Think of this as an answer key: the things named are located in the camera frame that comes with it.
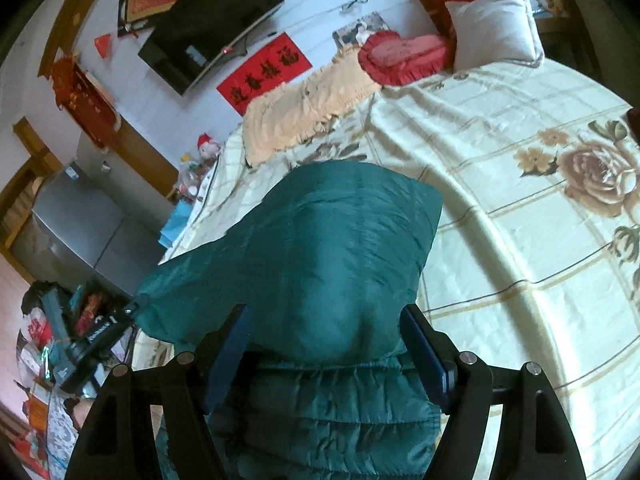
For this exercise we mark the beige folded blanket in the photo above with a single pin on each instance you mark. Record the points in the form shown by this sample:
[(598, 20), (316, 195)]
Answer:
[(300, 110)]

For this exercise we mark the white pillow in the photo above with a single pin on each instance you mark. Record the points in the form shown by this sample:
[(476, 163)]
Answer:
[(495, 25)]

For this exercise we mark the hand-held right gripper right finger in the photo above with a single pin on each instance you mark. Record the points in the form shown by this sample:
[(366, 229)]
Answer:
[(425, 360)]

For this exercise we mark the red heart cushion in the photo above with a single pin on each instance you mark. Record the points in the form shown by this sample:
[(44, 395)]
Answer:
[(405, 55)]

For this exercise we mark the checked floral bedspread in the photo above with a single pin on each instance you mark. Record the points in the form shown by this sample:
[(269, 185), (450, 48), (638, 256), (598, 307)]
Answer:
[(500, 210)]

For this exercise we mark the wooden door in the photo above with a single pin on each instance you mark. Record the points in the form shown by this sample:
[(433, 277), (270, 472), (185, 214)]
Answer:
[(147, 152)]

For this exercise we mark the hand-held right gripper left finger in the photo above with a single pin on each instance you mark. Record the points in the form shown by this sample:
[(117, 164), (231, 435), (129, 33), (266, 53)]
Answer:
[(227, 360)]

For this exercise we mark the grey refrigerator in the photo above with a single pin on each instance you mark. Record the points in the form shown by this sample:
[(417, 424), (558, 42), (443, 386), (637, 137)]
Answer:
[(85, 230)]

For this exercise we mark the red wall banner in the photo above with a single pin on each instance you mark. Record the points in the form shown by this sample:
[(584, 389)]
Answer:
[(265, 72)]

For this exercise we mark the black flat television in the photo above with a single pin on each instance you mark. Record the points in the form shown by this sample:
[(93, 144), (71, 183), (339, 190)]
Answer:
[(210, 20)]

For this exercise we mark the plush toy with red hat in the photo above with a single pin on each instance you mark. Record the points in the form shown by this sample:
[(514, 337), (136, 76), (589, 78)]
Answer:
[(209, 147)]

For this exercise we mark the black scissors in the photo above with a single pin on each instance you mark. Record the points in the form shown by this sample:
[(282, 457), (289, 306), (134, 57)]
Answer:
[(355, 1)]

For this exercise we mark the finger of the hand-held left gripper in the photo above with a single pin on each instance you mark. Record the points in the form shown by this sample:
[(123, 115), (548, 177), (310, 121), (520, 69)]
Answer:
[(127, 312), (227, 360)]

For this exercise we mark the blue paper bag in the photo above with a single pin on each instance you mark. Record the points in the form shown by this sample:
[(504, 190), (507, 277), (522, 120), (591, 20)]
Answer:
[(176, 225)]

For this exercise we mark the framed photo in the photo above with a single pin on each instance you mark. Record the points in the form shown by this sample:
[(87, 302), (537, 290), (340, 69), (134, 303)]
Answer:
[(360, 30)]

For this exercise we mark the green quilted puffer jacket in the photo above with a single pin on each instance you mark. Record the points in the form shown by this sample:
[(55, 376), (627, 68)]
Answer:
[(340, 260)]

